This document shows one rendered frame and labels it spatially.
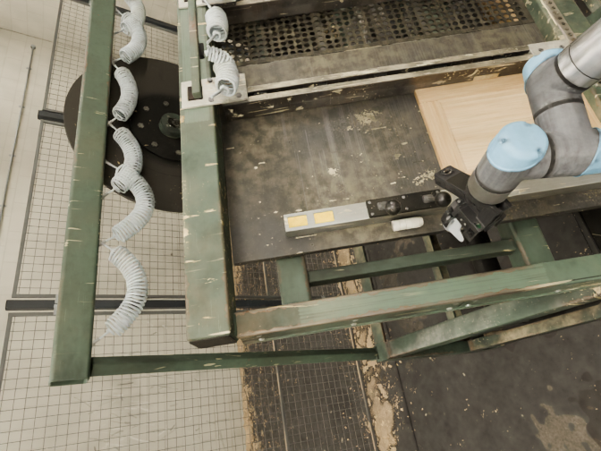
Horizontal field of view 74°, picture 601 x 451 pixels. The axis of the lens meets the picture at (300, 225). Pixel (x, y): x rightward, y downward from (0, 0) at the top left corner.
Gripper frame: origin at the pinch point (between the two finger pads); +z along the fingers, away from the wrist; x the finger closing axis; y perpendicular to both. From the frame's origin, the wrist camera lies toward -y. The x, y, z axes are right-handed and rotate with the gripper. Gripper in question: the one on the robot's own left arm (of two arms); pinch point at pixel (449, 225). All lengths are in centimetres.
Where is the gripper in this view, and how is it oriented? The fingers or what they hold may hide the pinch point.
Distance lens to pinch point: 100.4
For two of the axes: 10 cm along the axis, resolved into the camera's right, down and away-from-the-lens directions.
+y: 4.8, 7.8, -3.9
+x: 8.8, -4.5, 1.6
